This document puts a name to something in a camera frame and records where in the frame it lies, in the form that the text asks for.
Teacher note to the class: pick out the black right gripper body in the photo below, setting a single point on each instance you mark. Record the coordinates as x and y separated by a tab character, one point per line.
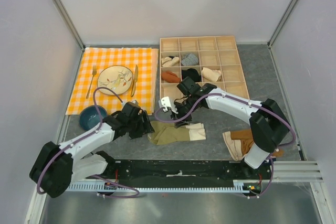
182	107

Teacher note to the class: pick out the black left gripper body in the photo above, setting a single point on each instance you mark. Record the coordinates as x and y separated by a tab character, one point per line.
132	123

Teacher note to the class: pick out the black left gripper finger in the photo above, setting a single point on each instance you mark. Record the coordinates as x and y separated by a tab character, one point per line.
138	130
146	124

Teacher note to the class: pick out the olive green white-band underwear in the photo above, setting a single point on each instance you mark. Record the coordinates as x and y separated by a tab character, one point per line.
166	133

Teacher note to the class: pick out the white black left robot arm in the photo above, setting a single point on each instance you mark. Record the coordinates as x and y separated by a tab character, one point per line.
59	165

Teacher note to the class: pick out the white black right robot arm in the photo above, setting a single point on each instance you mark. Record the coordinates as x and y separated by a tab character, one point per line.
267	122

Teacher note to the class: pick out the rolled rust orange underwear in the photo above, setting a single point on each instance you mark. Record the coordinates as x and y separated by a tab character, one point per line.
170	77

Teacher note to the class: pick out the rolled cream underwear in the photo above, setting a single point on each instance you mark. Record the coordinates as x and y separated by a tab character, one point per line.
211	74

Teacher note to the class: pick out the rolled beige black underwear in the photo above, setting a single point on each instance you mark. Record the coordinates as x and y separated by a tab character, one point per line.
170	61

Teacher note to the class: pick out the rolled grey striped underwear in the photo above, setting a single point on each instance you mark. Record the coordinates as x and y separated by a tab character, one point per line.
189	59

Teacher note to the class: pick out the beige cream underwear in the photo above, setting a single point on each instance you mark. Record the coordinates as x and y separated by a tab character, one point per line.
232	146

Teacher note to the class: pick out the brown orange underwear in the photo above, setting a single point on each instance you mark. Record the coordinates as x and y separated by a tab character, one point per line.
242	143

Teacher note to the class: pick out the floral ceramic plate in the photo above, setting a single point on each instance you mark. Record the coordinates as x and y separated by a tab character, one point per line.
116	78

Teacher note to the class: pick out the blue ceramic bowl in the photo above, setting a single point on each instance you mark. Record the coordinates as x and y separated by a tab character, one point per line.
89	118

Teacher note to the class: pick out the gold knife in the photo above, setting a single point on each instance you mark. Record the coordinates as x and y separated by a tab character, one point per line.
135	78

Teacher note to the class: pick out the wooden compartment organizer box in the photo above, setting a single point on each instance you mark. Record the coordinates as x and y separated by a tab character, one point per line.
214	52

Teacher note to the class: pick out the orange white checkered tablecloth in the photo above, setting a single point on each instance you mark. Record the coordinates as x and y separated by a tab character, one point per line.
145	58

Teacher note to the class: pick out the gold fork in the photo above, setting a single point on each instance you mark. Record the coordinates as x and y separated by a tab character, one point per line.
94	72

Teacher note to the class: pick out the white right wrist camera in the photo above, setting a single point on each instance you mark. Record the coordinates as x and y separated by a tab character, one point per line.
166	104

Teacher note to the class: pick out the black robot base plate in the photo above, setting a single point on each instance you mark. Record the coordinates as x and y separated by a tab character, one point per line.
182	174

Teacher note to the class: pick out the grey slotted cable duct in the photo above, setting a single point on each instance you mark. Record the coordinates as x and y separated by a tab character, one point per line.
103	187

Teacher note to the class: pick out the left aluminium frame post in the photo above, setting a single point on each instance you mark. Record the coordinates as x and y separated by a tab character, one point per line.
69	23

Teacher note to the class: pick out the aluminium frame post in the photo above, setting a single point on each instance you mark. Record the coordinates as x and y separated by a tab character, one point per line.
283	20
69	23

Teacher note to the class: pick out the right aluminium frame post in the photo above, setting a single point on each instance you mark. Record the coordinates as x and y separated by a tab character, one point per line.
283	20

